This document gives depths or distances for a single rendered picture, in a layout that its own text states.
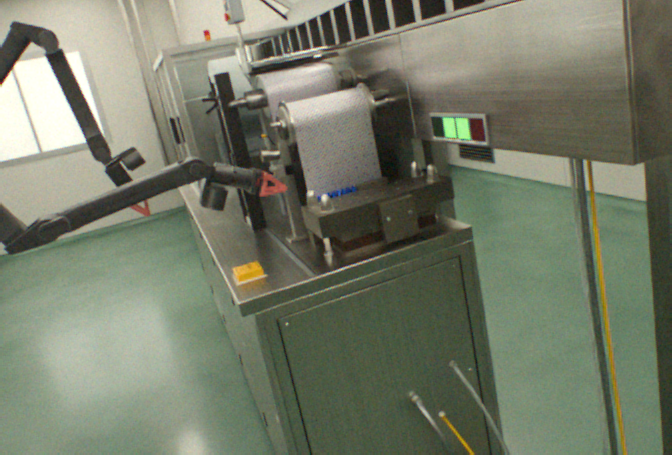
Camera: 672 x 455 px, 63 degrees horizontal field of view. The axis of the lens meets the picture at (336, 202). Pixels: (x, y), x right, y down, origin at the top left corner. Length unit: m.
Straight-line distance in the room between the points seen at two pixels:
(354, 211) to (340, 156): 0.24
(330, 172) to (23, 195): 5.91
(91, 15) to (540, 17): 6.38
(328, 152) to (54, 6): 5.84
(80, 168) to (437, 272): 5.99
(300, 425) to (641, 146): 1.04
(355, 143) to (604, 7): 0.85
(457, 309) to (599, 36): 0.86
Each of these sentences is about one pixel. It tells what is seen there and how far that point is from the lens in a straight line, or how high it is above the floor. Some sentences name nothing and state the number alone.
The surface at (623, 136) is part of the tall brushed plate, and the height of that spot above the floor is 1.19.
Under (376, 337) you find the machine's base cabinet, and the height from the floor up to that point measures 0.68.
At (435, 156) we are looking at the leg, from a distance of 1.90.
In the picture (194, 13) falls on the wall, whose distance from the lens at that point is 7.19.
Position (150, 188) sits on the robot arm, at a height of 1.19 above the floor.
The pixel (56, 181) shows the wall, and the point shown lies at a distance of 7.19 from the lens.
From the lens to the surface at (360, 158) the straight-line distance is 1.64.
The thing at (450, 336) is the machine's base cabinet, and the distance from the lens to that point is 1.62.
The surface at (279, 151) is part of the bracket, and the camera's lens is 1.64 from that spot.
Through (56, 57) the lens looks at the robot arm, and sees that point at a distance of 1.98.
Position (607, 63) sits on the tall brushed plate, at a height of 1.31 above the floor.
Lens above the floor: 1.40
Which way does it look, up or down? 14 degrees down
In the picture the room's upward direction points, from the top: 12 degrees counter-clockwise
